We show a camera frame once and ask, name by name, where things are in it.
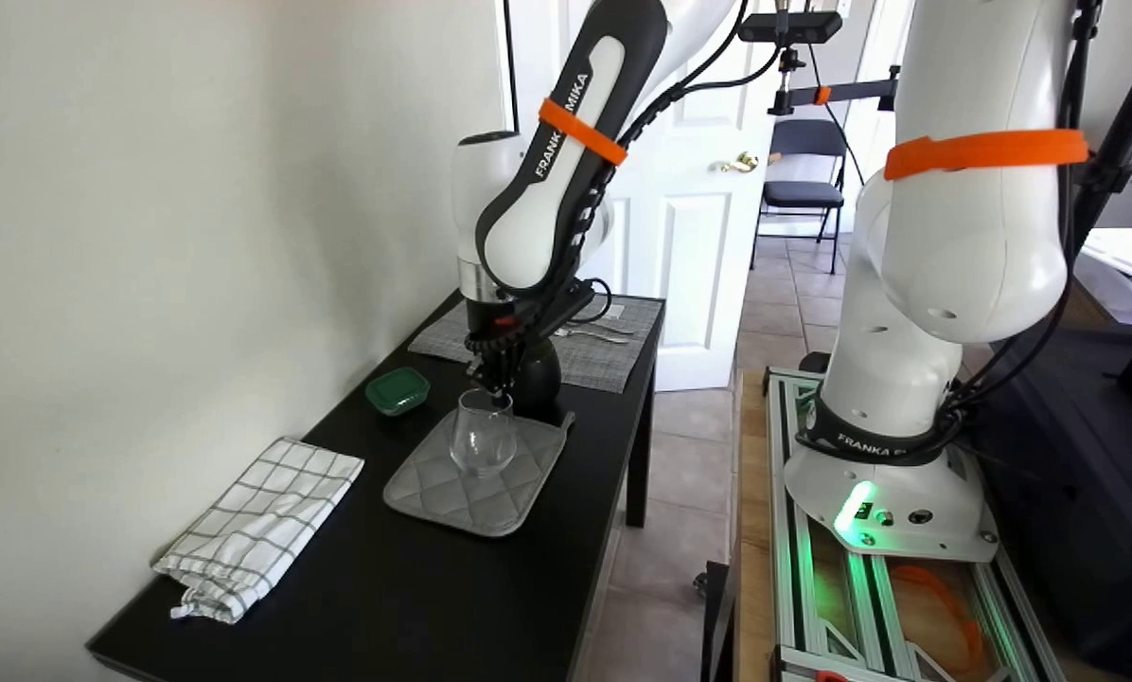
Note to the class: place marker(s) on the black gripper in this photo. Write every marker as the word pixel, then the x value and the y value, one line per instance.
pixel 537 327

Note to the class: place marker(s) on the clear glass cup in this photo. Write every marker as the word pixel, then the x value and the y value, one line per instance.
pixel 480 436

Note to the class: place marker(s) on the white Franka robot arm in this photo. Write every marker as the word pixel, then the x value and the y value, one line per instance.
pixel 955 250

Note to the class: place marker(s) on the green lidded container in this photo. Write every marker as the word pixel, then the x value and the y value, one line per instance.
pixel 397 390

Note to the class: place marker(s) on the grey woven placemat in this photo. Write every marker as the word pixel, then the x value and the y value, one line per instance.
pixel 607 359

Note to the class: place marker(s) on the grey quilted pot holder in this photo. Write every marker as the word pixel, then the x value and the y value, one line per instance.
pixel 461 503

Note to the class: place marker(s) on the black wooden table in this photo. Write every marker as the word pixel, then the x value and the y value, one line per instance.
pixel 639 466

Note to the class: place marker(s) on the white checkered dish towel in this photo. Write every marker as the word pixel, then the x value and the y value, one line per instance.
pixel 261 524

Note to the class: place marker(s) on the wooden board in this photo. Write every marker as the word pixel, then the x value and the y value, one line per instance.
pixel 753 543

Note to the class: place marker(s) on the dark folding chair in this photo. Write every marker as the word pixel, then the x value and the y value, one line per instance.
pixel 800 189

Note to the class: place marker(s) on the black cabinet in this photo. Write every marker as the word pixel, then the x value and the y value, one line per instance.
pixel 1079 503

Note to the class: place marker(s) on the black stand pole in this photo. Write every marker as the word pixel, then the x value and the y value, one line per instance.
pixel 1118 136

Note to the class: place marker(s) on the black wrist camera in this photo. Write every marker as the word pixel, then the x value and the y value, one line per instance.
pixel 494 319

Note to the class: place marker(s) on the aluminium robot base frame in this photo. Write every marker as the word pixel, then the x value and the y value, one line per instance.
pixel 830 617

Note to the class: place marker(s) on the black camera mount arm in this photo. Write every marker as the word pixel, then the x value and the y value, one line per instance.
pixel 843 92

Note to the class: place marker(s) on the black stereo camera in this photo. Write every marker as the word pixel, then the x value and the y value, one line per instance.
pixel 792 22

